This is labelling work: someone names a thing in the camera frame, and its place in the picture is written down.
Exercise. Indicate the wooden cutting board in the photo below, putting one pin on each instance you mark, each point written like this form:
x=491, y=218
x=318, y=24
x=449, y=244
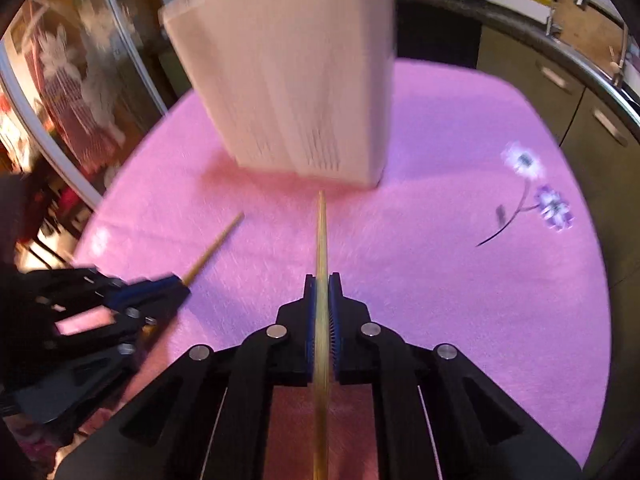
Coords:
x=585, y=27

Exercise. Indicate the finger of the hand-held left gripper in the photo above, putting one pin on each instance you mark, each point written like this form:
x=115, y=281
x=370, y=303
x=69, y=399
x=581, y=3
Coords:
x=150, y=305
x=150, y=284

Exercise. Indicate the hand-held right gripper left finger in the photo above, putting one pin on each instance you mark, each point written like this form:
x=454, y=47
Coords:
x=310, y=330

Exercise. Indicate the black appliance front panel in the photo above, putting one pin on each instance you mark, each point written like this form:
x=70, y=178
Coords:
x=435, y=35

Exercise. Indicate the small steel faucet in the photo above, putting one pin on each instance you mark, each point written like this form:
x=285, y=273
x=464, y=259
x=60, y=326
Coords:
x=552, y=10

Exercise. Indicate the white plastic utensil holder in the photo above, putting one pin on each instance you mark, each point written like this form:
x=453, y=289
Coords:
x=285, y=70

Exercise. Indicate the tall steel faucet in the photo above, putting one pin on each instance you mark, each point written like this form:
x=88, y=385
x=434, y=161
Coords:
x=620, y=50

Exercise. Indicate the dark stone countertop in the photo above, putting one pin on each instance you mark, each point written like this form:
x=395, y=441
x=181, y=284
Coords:
x=525, y=25

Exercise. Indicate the flower print sliding door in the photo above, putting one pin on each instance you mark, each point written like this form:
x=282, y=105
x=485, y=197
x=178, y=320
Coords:
x=90, y=60

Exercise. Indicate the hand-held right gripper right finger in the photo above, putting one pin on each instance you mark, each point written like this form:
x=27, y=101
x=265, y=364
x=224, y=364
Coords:
x=335, y=330

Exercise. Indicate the pink flowered tablecloth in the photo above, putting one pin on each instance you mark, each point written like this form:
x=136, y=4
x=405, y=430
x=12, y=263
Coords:
x=425, y=285

